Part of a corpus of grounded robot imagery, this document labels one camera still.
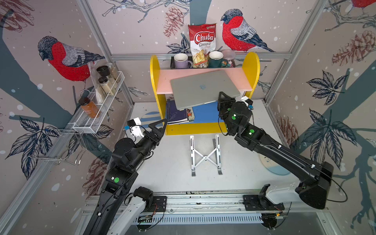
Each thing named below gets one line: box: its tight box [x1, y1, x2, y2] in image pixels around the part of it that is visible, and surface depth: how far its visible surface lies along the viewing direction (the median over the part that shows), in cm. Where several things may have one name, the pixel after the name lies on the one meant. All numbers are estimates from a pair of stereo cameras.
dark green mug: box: [208, 50, 224, 69], surface depth 86 cm
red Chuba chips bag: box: [188, 23, 218, 69], surface depth 83 cm
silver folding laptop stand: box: [189, 134, 223, 177], surface depth 87 cm
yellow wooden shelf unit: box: [150, 52, 261, 136], surface depth 78 cm
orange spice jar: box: [78, 96, 100, 118], surface depth 68 cm
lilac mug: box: [173, 52, 193, 70], surface depth 85 cm
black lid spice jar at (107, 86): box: [97, 76, 115, 96], surface depth 78 cm
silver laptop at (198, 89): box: [170, 69, 241, 111], surface depth 73 cm
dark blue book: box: [166, 98, 189, 125], surface depth 91 cm
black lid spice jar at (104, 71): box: [96, 65, 118, 89], surface depth 80 cm
